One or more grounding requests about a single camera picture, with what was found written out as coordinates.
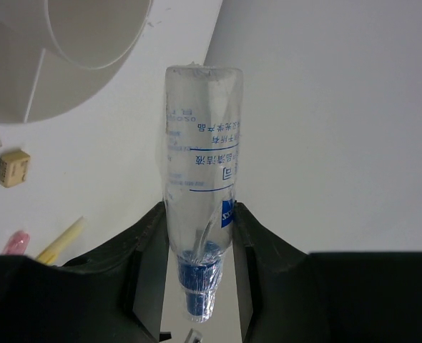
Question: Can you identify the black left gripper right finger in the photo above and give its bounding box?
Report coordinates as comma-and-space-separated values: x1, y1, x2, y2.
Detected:
233, 203, 422, 342

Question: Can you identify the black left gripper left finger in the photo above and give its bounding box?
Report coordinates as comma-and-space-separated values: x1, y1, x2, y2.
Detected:
0, 203, 171, 342

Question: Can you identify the yellow highlighter pen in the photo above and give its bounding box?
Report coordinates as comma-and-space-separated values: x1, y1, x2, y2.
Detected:
35, 217, 87, 265

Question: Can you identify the pink highlighter pen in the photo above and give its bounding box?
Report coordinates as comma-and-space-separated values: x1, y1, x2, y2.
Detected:
2, 230, 30, 255

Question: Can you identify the green highlighter pen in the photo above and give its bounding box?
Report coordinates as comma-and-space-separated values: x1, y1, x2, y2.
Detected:
185, 329, 203, 343

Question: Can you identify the small yellow eraser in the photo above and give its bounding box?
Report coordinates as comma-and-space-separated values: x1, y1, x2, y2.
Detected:
0, 150, 31, 188

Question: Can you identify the white round divided container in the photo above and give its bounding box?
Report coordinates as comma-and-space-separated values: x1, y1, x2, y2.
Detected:
0, 1, 152, 124

